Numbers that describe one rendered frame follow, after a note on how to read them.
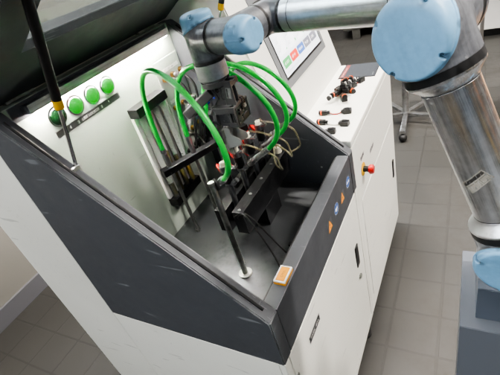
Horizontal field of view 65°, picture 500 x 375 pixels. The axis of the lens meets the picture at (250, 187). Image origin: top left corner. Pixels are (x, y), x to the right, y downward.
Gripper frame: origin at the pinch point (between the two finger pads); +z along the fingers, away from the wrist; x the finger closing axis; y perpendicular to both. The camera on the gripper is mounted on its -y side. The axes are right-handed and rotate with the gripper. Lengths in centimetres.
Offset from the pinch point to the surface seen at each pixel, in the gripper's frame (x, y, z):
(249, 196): 2.7, -0.9, 18.1
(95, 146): -14.8, -32.2, -9.9
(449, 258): 82, 49, 116
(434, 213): 116, 39, 116
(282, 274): -22.4, 19.8, 19.9
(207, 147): 10.8, -17.0, 6.3
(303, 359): -27, 22, 47
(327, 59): 92, -2, 11
